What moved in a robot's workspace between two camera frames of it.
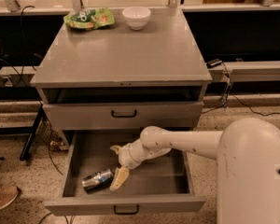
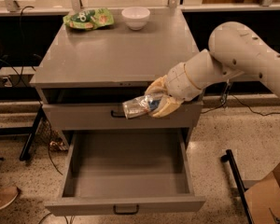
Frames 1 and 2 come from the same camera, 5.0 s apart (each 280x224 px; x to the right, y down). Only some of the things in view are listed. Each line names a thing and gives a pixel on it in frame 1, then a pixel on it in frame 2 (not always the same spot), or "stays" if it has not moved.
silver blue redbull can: x=97 y=181 to x=136 y=106
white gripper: x=126 y=157 to x=181 y=82
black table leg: x=32 y=137 stays
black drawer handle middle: x=126 y=213 stays
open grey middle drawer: x=159 y=187 stays
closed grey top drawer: x=122 y=116 stays
